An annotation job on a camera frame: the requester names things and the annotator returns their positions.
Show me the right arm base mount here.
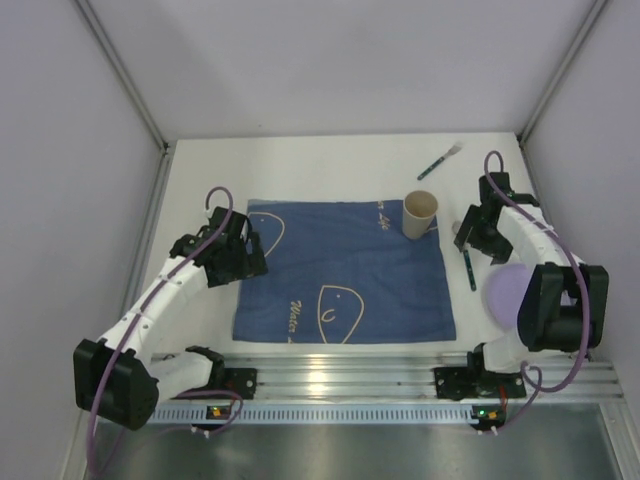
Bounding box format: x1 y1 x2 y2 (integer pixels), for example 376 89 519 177
433 343 526 401

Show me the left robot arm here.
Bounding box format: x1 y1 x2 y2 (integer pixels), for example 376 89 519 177
73 207 268 431

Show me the perforated cable duct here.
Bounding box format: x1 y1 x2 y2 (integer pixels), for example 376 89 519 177
147 402 505 425

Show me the beige cup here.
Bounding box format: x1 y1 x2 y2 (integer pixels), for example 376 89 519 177
402 190 439 240

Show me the blue cloth placemat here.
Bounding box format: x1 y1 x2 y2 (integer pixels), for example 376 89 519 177
233 199 457 345

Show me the purple plate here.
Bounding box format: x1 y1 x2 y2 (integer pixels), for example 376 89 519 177
482 263 531 331

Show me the fork with green handle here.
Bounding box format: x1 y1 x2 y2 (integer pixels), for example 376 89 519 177
416 142 463 181

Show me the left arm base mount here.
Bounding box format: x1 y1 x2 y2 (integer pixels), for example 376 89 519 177
175 367 258 400

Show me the spoon with green handle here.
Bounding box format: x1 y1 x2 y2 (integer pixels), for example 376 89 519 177
452 220 477 292

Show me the aluminium rail frame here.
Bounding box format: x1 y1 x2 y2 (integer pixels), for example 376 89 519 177
79 352 624 404

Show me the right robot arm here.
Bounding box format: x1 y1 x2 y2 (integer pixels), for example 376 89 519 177
454 172 609 373

